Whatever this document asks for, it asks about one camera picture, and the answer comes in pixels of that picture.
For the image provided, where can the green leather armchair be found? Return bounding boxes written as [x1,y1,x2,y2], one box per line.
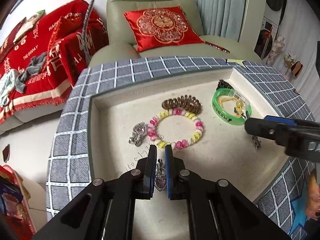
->
[88,0,261,67]

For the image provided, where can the silver heart pendant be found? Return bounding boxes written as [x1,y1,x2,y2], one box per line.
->
[155,158,167,191]

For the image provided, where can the black hair claw clip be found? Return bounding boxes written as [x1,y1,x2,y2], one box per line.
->
[216,80,233,90]

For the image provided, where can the green translucent bangle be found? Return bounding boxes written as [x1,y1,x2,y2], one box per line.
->
[211,88,252,126]

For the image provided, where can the red embroidered cushion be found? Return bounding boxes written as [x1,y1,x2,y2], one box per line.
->
[123,6,204,53]

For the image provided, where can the teal curtain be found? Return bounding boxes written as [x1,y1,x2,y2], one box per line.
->
[195,0,246,41]

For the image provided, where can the sofa with red blanket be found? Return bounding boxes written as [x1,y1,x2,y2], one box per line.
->
[1,0,108,133]

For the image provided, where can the grey jewelry tray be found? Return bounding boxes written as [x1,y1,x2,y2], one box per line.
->
[88,68,288,239]

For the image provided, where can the brown spiral hair tie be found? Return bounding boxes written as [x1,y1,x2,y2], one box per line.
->
[161,94,202,114]

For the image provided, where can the lower washing machine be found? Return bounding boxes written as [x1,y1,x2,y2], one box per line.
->
[254,17,278,61]

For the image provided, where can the white clothes on sofa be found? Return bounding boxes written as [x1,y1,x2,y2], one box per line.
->
[0,69,19,107]

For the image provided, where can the silver clasp charm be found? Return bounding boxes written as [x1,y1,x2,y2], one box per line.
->
[251,135,261,150]

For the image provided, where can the pink yellow beaded bracelet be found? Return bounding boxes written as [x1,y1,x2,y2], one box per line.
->
[146,108,205,150]

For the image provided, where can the person's right hand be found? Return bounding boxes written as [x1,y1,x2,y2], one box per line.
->
[305,169,320,220]

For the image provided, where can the grey cloth on sofa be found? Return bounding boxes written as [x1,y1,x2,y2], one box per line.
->
[15,52,47,93]

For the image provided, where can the grey flexible phone stand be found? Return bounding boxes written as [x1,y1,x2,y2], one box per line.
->
[81,0,95,64]

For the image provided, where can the red pillow on sofa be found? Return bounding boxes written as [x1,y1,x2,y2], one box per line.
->
[0,17,27,62]

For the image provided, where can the silver pink heart charm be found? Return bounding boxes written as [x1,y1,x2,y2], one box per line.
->
[129,122,147,147]

